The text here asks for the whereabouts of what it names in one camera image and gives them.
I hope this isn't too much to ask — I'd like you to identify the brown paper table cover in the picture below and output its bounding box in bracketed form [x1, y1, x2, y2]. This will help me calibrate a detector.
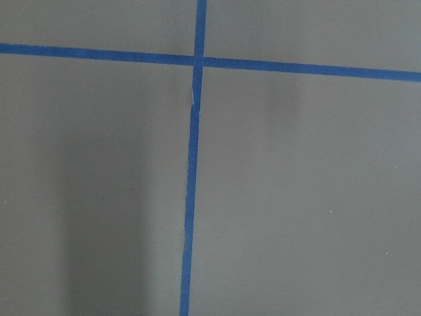
[1, 1, 420, 315]

